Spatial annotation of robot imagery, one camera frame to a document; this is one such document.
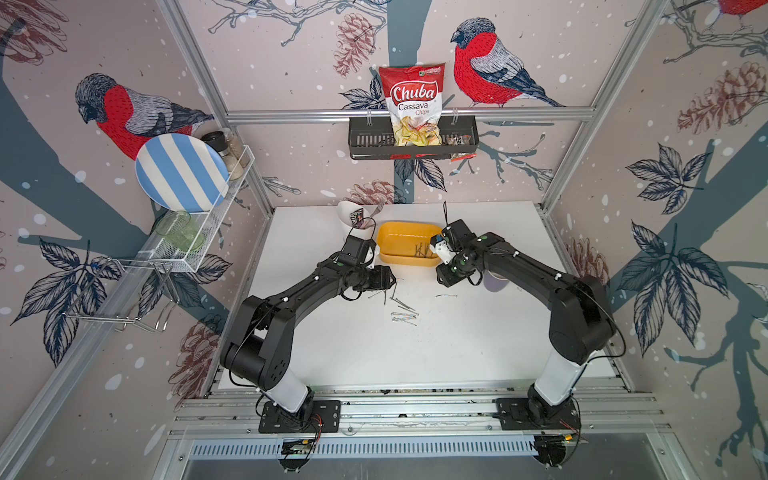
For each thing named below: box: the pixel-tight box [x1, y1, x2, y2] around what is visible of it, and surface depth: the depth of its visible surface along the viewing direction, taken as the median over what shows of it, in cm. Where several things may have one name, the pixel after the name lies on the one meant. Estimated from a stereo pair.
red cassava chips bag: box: [379, 63, 446, 146], surface depth 83 cm
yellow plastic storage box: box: [377, 221, 442, 267], surface depth 112 cm
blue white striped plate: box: [135, 133, 230, 213], surface depth 74 cm
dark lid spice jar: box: [201, 131, 230, 166], surface depth 81 cm
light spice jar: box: [224, 129, 249, 180], surface depth 86 cm
